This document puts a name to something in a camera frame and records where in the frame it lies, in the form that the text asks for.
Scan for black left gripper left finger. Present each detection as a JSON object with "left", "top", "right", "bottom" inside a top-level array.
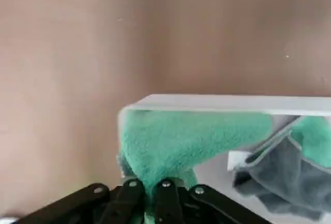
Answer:
[{"left": 15, "top": 179, "right": 145, "bottom": 224}]

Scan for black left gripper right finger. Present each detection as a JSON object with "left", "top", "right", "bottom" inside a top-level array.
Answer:
[{"left": 154, "top": 178, "right": 272, "bottom": 224}]

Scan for grey and green cloth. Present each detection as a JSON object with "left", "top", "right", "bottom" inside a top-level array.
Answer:
[{"left": 231, "top": 116, "right": 331, "bottom": 222}]

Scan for white plastic box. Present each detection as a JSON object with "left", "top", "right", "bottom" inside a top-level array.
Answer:
[{"left": 117, "top": 94, "right": 331, "bottom": 224}]

